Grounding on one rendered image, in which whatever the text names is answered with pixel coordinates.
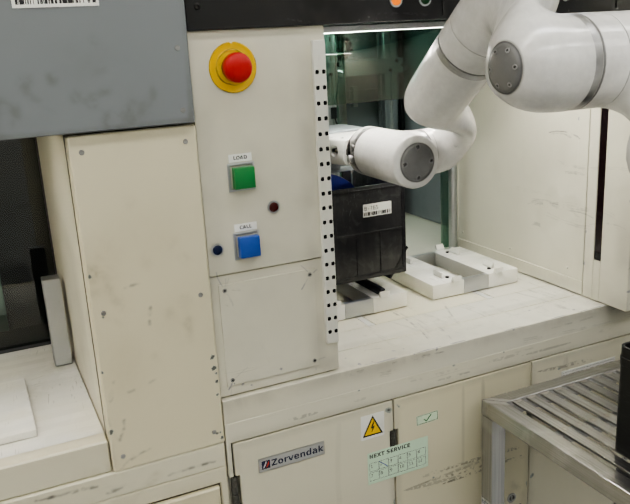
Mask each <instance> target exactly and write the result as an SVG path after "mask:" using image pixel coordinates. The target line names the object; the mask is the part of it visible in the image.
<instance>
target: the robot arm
mask: <svg viewBox="0 0 630 504"><path fill-rule="evenodd" d="M558 4H559V0H460V1H459V2H458V4H457V5H456V7H455V9H454V10H453V12H452V14H451V15H450V17H449V18H448V20H447V21H446V23H445V25H444V26H443V28H442V29H441V31H440V33H439V34H438V36H437V37H436V39H435V41H434V42H433V44H432V46H431V47H430V49H429V51H428V52H427V54H426V56H425V57H424V59H423V60H422V62H421V64H420V65H419V67H418V69H417V70H416V72H415V73H414V75H413V77H412V78H411V80H410V82H409V84H408V86H407V89H406V92H405V96H404V107H405V110H406V113H407V114H408V116H409V117H410V118H411V119H412V120H413V121H415V122H416V123H418V124H420V125H422V126H425V127H428V128H425V129H419V130H406V131H402V130H392V129H386V128H381V127H375V126H366V127H363V128H361V129H359V130H358V131H351V132H341V133H334V134H329V143H330V164H336V165H346V166H351V167H352V168H353V169H354V170H355V171H356V172H358V173H360V174H363V175H366V176H370V177H373V178H376V179H379V180H383V181H386V182H389V183H393V184H396V185H399V186H402V187H406V188H410V189H415V188H420V187H422V186H424V185H426V184H427V183H428V182H429V181H430V180H431V179H432V177H433V176H434V174H436V173H440V172H444V171H446V170H449V169H450V168H452V167H453V166H455V165H456V164H457V163H458V162H459V161H460V160H461V159H462V157H463V156H464V155H465V154H466V152H467V151H468V150H469V148H470V147H471V145H472V144H473V142H474V140H475V137H476V123H475V119H474V116H473V114H472V112H471V109H470V107H469V106H468V105H469V104H470V102H471V101H472V100H473V98H474V97H475V96H476V95H477V94H478V92H479V91H480V90H481V89H482V87H483V86H484V85H485V84H486V82H487V84H488V86H489V88H490V89H491V90H492V92H493V93H494V94H495V95H496V96H497V97H498V98H500V99H501V100H502V101H504V102H505V103H507V104H509V105H511V106H513V107H515V108H517V109H520V110H523V111H527V112H533V113H554V112H564V111H573V110H581V109H590V108H606V109H610V110H613V111H616V112H618V113H620V114H622V115H623V116H625V117H626V118H627V119H628V120H629V121H630V10H628V11H603V12H582V13H563V14H561V13H555V12H556V10H557V7H558ZM626 162H627V166H628V170H629V172H630V136H629V139H628V143H627V147H626Z"/></svg>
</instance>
